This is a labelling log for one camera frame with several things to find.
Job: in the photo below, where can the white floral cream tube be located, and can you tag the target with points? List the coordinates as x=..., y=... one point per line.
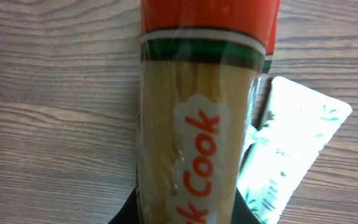
x=296, y=125

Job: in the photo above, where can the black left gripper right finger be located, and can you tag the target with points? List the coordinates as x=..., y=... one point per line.
x=241, y=213

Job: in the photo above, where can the orange spaghetti pasta packet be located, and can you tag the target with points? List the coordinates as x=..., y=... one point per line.
x=200, y=66

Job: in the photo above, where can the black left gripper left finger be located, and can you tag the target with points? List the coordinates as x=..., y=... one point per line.
x=128, y=214

